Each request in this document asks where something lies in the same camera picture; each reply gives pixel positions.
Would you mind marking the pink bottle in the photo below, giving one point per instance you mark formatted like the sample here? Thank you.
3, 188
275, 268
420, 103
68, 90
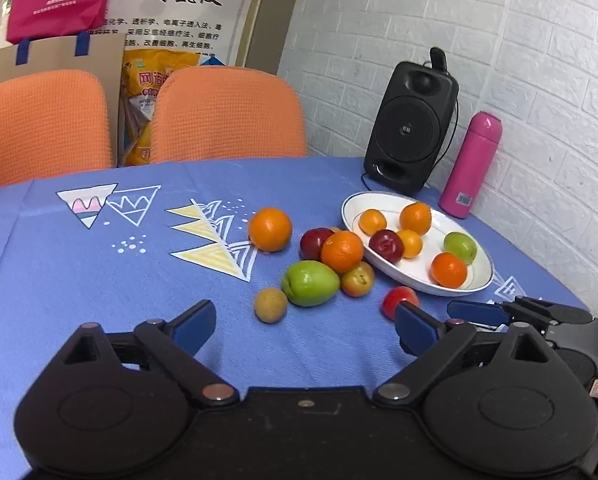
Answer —
471, 165

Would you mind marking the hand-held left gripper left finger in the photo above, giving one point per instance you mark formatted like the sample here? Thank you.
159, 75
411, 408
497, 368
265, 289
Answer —
196, 322

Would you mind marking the small tan round fruit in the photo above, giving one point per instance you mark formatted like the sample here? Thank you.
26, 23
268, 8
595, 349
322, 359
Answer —
270, 305

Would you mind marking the large green apple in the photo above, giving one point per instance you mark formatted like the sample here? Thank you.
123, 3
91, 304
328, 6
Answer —
310, 283

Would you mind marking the yellow-red plum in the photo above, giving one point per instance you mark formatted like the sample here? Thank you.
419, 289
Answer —
357, 281

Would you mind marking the large orange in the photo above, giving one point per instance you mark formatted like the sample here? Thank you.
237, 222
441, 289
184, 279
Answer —
270, 229
449, 270

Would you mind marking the small yellow orange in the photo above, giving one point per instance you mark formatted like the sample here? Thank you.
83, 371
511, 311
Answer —
411, 244

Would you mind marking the yellow snack bag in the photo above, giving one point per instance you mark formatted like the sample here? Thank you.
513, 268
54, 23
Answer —
139, 100

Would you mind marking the black speaker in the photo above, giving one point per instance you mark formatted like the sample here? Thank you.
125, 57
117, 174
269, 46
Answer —
409, 130

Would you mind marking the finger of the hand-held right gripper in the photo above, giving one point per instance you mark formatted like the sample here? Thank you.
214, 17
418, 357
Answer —
474, 311

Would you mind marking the magenta fabric bag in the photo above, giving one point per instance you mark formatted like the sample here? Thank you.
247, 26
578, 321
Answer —
59, 0

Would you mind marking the black microphone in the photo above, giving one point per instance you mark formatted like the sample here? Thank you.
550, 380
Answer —
438, 62

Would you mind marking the large dark red plum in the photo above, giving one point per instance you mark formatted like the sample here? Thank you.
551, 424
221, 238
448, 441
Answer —
385, 246

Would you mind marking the white plate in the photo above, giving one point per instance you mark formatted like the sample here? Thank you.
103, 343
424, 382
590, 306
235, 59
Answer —
414, 275

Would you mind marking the small red apple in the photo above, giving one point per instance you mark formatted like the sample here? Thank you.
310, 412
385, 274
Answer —
396, 297

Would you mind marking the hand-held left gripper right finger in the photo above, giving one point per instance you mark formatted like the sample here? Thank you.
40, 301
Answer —
414, 327

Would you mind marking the orange chair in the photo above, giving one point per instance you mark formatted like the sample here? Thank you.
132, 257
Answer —
44, 125
229, 115

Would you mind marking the blue printed tablecloth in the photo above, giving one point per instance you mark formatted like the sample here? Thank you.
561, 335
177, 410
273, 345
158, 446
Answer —
129, 285

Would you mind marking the wall poster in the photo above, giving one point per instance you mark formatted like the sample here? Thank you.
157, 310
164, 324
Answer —
179, 0

